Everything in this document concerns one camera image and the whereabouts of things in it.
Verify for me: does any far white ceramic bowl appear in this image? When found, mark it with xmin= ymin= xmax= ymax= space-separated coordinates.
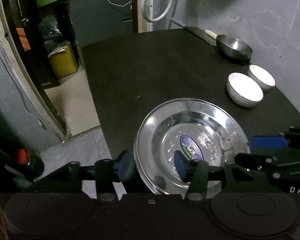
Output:
xmin=248 ymin=64 xmax=276 ymax=91

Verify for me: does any white hose loop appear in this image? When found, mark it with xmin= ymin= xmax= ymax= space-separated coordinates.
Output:
xmin=140 ymin=0 xmax=177 ymax=23

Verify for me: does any yellow container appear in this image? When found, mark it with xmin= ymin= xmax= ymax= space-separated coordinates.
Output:
xmin=48 ymin=41 xmax=78 ymax=78

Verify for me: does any steel bowl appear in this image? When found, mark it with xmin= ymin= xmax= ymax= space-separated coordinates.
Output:
xmin=216 ymin=34 xmax=253 ymax=60

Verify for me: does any small steel plate with sticker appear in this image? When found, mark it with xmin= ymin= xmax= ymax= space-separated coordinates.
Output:
xmin=134 ymin=98 xmax=250 ymax=196

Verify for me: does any black table mat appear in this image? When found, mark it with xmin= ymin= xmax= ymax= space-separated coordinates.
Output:
xmin=83 ymin=29 xmax=300 ymax=157

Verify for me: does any near white ceramic bowl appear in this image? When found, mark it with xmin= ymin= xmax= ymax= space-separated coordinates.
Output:
xmin=226 ymin=73 xmax=263 ymax=107

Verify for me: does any dark cabinet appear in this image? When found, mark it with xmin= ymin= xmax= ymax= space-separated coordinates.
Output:
xmin=70 ymin=0 xmax=133 ymax=47

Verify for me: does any white ceramic bowl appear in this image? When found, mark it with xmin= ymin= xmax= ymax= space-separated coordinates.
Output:
xmin=226 ymin=73 xmax=263 ymax=107
xmin=248 ymin=64 xmax=276 ymax=91

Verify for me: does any red capped bottle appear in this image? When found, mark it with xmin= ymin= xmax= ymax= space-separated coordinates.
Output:
xmin=16 ymin=148 xmax=45 ymax=179

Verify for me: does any knife with cream handle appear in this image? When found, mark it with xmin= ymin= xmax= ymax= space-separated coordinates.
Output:
xmin=170 ymin=18 xmax=216 ymax=47

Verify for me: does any large steel plate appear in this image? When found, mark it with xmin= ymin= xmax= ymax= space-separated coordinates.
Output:
xmin=134 ymin=117 xmax=250 ymax=196

